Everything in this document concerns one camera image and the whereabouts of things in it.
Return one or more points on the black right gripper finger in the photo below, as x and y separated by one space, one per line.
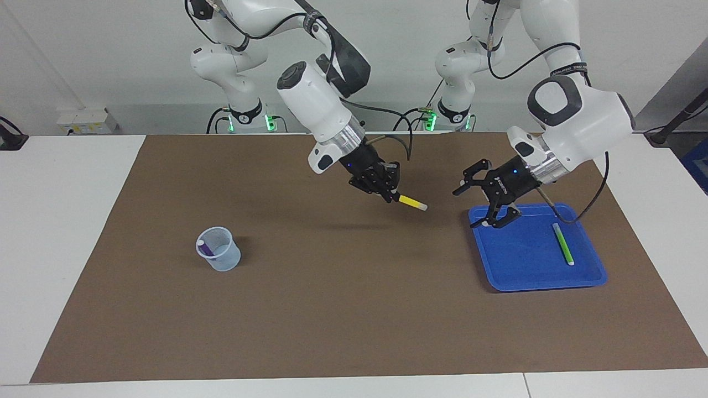
391 176
370 189

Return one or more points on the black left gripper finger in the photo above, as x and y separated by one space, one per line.
475 174
500 215

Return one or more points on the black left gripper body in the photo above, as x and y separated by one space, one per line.
514 179

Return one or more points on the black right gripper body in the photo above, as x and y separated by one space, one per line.
362 166

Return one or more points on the yellow pen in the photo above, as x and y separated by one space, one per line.
412 202

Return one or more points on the green pen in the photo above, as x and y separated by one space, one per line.
563 243

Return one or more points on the purple pen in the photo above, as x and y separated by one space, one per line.
206 250

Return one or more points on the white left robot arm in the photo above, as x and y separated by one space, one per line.
586 121

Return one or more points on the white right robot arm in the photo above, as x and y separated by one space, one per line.
315 105

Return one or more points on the blue plastic tray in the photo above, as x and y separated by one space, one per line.
525 260

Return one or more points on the brown table mat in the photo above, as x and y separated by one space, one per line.
354 304

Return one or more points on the translucent plastic cup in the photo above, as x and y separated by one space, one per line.
227 262

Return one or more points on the black stand pole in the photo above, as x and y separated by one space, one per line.
680 119

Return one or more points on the white power strip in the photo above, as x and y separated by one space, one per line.
88 121

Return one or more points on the black clamp mount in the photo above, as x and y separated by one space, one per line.
11 138

